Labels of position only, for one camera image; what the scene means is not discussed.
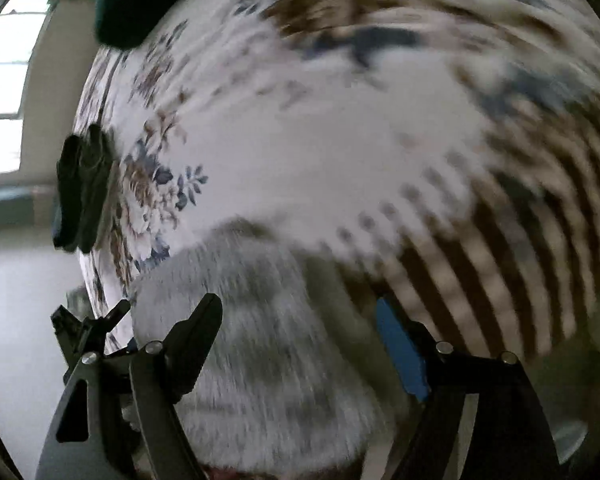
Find dark green plush blanket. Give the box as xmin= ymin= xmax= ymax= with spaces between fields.
xmin=94 ymin=0 xmax=221 ymax=51

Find window with metal bars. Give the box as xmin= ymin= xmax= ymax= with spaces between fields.
xmin=0 ymin=0 xmax=51 ymax=177

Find bed with floral sheet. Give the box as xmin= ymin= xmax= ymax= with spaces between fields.
xmin=72 ymin=0 xmax=600 ymax=361

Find grey fluffy pants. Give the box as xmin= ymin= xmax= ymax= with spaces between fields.
xmin=125 ymin=220 xmax=421 ymax=476

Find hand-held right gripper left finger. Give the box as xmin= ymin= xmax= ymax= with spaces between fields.
xmin=35 ymin=292 xmax=224 ymax=480

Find folded dark jeans stack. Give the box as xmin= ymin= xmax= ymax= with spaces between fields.
xmin=52 ymin=124 xmax=116 ymax=253

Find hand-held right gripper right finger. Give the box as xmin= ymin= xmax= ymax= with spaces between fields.
xmin=375 ymin=297 xmax=563 ymax=480

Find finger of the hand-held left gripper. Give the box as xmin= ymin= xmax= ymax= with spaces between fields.
xmin=77 ymin=299 xmax=132 ymax=361
xmin=50 ymin=305 xmax=83 ymax=368

